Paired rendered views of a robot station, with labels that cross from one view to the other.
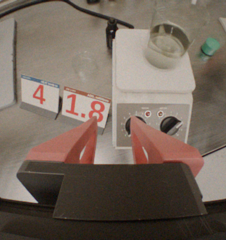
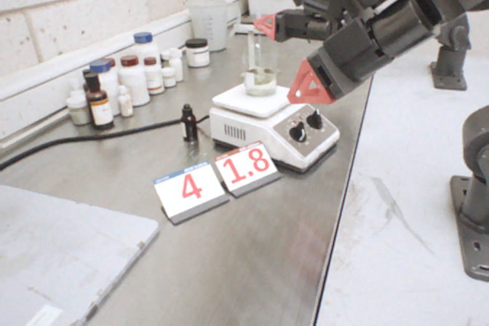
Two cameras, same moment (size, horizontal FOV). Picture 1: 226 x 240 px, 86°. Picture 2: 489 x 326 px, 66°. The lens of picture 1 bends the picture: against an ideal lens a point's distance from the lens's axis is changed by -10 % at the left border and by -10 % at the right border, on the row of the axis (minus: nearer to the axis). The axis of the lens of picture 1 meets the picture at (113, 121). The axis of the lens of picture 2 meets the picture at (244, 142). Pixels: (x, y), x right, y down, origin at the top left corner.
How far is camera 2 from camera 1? 0.51 m
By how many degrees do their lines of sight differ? 53
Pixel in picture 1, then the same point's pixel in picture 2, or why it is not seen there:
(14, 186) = (279, 273)
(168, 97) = (292, 108)
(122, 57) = (241, 104)
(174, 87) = not seen: hidden behind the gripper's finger
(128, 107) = (280, 126)
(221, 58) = not seen: hidden behind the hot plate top
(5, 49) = (55, 207)
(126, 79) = (262, 108)
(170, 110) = (303, 113)
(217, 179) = (388, 135)
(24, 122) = (199, 227)
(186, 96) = not seen: hidden behind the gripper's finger
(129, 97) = (273, 120)
